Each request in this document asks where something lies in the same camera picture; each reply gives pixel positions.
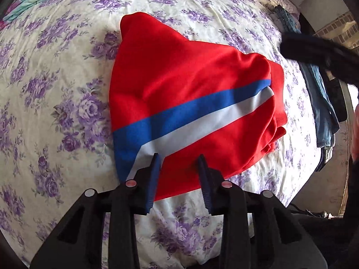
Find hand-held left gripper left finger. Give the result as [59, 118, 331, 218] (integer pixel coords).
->
[29, 153, 162, 269]

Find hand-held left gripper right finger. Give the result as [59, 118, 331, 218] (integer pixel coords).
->
[197, 154, 329, 269]

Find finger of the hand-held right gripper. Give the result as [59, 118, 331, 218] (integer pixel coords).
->
[280, 32, 330, 66]

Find red pants with blue-white stripes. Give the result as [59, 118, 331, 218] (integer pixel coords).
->
[109, 12, 288, 201]

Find blue jeans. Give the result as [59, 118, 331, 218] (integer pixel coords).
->
[273, 5, 342, 172]

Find purple floral bedspread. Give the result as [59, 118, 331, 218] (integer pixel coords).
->
[0, 0, 323, 269]

